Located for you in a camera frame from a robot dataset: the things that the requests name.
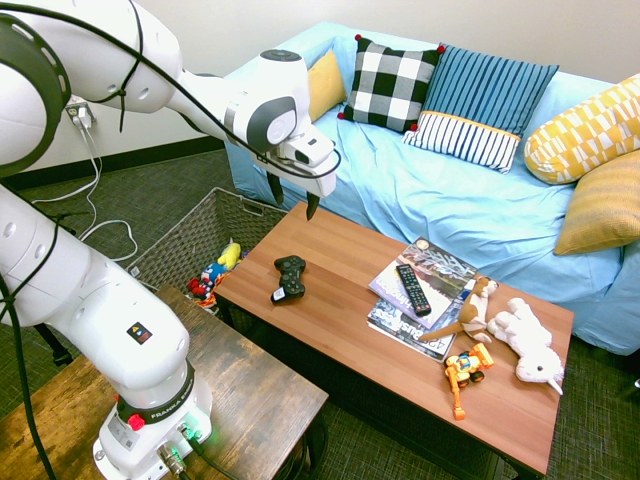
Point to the dark wooden robot stand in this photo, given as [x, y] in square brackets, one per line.
[250, 390]

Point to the black stand leg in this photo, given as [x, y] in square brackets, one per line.
[52, 345]

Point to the Captain America plush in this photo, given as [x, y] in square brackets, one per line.
[212, 273]

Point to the reddish wooden coffee table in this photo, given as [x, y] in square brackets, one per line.
[340, 325]

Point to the black TV remote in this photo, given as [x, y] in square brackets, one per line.
[412, 290]

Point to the magazine with landscape cover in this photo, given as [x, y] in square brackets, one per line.
[445, 280]

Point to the blue striped pillow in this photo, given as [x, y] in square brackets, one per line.
[480, 100]

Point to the mustard striped pillow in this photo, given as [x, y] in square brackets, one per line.
[605, 205]

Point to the orange toy excavator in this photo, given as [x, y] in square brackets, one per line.
[465, 367]

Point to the yellow green plush toy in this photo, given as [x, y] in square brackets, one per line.
[230, 256]

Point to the black white checkered pillow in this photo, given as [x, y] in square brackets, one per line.
[390, 85]

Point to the white unicorn plush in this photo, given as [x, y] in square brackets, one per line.
[530, 340]

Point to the black gamepad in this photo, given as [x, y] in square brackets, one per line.
[290, 280]

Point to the wall outlet with charger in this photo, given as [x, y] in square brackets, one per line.
[80, 115]

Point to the grey woven basket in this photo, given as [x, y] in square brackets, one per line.
[200, 235]

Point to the light blue sofa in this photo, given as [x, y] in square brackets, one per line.
[425, 200]

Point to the brown white plush dog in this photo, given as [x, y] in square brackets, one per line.
[475, 305]

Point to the plain yellow pillow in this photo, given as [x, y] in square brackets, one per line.
[325, 85]

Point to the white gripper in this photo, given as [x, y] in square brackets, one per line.
[320, 167]

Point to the yellow white patterned pillow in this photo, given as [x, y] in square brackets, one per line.
[585, 130]

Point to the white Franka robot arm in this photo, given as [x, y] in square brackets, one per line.
[100, 300]

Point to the business magazine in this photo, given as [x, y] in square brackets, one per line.
[395, 327]

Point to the orange flame pattern plush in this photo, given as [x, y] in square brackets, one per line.
[209, 301]

